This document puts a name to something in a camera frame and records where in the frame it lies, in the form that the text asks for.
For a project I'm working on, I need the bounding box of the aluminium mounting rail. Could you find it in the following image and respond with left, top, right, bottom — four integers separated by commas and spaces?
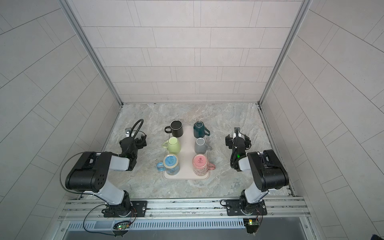
58, 196, 311, 221

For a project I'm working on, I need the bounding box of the black mug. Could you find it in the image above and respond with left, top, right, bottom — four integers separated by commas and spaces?
164, 120, 184, 138

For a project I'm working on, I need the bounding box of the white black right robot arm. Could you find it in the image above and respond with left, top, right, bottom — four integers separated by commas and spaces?
223, 127, 289, 216

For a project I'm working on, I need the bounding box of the right circuit board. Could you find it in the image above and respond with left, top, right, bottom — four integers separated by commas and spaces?
243, 219, 260, 234

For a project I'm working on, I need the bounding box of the beige drying mat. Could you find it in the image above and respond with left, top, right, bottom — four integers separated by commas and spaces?
163, 126, 210, 181

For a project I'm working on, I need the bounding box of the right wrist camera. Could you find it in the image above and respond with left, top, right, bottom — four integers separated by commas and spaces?
234, 127, 241, 136

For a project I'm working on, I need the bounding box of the blue butterfly mug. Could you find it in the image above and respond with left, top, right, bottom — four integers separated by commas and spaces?
157, 154, 180, 176

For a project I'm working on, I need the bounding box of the light green mug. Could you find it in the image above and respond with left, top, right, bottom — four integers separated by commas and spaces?
162, 137, 181, 155

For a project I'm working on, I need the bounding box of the grey mug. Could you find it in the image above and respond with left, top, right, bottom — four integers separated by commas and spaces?
195, 138, 212, 155

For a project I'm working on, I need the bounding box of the dark green mug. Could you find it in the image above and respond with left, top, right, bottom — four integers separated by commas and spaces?
194, 121, 211, 139

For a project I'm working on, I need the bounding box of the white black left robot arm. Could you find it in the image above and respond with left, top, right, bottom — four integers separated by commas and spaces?
65, 132, 148, 218

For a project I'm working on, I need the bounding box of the pink ghost mug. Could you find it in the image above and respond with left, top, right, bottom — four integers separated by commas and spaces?
193, 154, 216, 176

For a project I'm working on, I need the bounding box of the left green circuit board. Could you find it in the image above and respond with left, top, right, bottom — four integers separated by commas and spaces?
112, 221, 132, 237

